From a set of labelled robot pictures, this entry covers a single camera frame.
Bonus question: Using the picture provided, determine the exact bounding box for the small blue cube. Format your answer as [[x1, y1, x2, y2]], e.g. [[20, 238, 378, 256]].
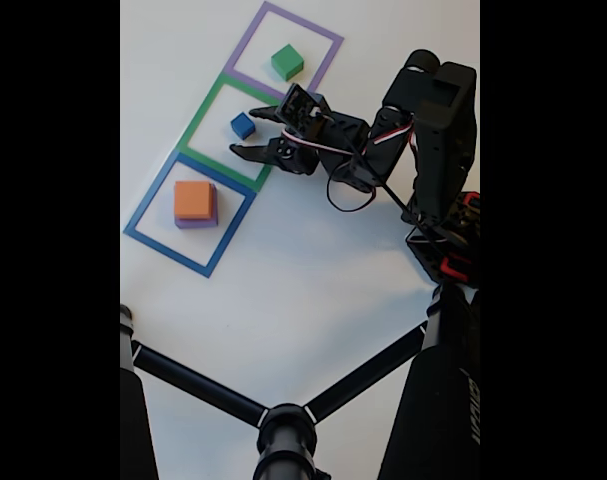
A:
[[230, 111, 257, 141]]

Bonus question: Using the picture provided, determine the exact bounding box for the green cube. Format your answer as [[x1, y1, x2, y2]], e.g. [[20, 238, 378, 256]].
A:
[[270, 43, 305, 82]]

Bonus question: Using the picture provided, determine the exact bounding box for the orange block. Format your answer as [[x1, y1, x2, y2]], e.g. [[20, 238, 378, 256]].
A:
[[174, 180, 216, 221]]

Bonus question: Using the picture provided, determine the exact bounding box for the purple block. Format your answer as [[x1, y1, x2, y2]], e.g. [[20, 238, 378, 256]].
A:
[[174, 183, 219, 230]]

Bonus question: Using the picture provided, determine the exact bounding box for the red black table clamp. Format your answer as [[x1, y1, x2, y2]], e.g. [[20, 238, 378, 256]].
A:
[[440, 252, 477, 282]]

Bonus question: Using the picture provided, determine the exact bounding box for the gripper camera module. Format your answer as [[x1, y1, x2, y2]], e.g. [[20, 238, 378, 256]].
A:
[[277, 82, 334, 144]]

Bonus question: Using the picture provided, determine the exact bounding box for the black cable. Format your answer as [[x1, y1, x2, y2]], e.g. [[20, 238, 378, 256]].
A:
[[325, 117, 449, 246]]

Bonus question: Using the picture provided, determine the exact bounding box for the purple square frame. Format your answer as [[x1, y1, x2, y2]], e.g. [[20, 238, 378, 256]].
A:
[[222, 0, 345, 112]]

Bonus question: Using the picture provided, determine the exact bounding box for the green square frame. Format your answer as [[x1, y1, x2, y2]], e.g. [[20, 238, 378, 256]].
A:
[[175, 71, 304, 194]]

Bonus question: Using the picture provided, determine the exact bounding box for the blue square frame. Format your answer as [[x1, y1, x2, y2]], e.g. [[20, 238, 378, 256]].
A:
[[122, 151, 258, 280]]

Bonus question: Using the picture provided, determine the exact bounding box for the black camera tripod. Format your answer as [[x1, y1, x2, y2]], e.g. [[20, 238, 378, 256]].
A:
[[120, 282, 481, 480]]

